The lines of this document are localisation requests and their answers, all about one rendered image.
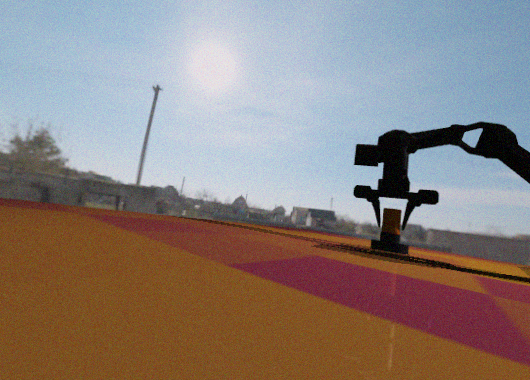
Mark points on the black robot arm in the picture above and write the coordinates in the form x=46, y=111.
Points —
x=495, y=142

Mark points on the orange knob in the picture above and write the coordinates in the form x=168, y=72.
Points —
x=391, y=221

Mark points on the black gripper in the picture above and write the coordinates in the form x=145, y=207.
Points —
x=394, y=185

